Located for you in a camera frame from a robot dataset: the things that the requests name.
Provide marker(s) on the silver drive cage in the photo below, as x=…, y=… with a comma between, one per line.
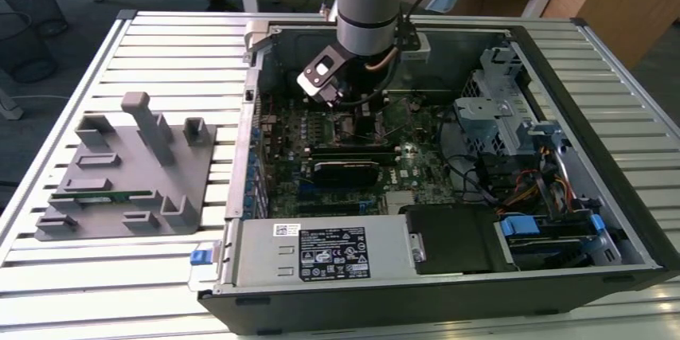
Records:
x=477, y=113

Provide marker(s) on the black RAM stick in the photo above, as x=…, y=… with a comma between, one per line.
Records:
x=356, y=159

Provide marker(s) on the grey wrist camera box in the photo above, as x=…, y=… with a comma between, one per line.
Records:
x=416, y=51

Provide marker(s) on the green RAM stick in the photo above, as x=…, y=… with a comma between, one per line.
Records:
x=100, y=196

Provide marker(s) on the CPU socket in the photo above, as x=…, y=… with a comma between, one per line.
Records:
x=342, y=129

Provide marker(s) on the black plastic shroud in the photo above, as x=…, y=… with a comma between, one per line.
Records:
x=456, y=240

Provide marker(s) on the small silver chipset heatsink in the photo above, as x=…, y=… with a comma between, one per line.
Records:
x=398, y=201

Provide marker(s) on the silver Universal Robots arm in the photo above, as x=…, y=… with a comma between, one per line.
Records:
x=366, y=5

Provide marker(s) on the green motherboard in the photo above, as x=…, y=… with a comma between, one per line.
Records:
x=424, y=165

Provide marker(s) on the grey parts rack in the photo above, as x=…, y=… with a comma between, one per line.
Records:
x=132, y=196

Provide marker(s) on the black disk drive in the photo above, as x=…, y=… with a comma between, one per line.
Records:
x=546, y=254

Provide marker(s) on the black open PC case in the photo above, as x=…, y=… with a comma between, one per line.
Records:
x=372, y=308

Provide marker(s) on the blue disk carrier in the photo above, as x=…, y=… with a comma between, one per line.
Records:
x=517, y=228

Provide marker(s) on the blue case latch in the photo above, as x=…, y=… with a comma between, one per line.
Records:
x=200, y=257

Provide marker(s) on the grey table leg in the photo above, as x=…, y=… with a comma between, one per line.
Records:
x=10, y=101

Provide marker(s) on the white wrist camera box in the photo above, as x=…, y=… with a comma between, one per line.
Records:
x=318, y=73

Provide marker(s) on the silver power supply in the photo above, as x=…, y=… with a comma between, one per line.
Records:
x=254, y=252

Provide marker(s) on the blue plastic clip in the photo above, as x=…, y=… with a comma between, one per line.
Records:
x=597, y=223

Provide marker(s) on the black graphics card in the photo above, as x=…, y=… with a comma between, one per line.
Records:
x=345, y=176

